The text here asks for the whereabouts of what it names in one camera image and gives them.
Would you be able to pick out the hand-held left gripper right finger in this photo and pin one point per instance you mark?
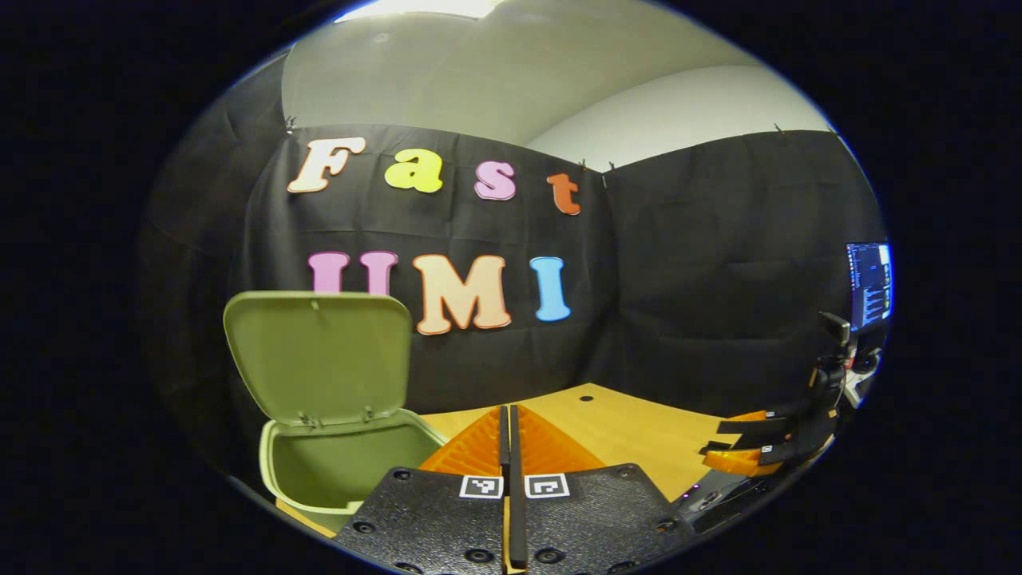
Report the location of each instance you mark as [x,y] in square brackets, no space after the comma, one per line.
[599,519]

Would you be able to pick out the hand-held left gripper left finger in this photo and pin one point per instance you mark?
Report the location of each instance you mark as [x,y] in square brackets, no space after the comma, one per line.
[431,519]

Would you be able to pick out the wooden desktop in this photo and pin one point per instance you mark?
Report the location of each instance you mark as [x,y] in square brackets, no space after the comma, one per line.
[639,431]

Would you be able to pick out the green desktop garbage bin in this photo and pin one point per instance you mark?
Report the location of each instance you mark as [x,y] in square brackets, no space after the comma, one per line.
[327,359]

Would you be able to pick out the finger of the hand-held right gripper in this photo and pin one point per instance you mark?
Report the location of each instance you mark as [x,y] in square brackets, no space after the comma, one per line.
[746,461]
[758,423]

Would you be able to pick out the computer monitor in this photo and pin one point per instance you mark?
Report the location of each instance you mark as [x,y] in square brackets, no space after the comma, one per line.
[870,283]

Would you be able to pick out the black backdrop cloth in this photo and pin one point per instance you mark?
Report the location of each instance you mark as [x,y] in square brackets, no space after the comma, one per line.
[703,279]

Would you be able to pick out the dark flat device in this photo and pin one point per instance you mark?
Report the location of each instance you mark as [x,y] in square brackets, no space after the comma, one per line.
[718,499]

